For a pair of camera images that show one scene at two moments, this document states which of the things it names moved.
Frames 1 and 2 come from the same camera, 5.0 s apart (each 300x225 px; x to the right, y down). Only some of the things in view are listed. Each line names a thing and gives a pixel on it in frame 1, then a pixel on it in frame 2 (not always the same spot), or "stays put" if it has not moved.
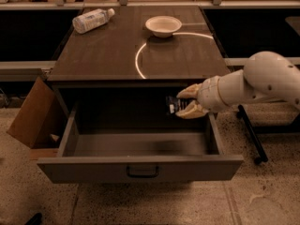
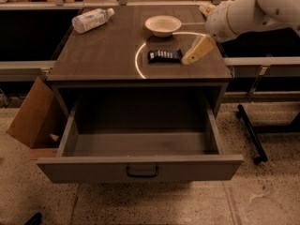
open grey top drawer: x=137 y=142 stays put
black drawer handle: x=142 y=175 stays put
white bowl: x=162 y=25 stays put
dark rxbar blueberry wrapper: x=172 y=105 to x=165 y=56
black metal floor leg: x=242 y=114 stays put
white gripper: x=208 y=95 to x=219 y=22
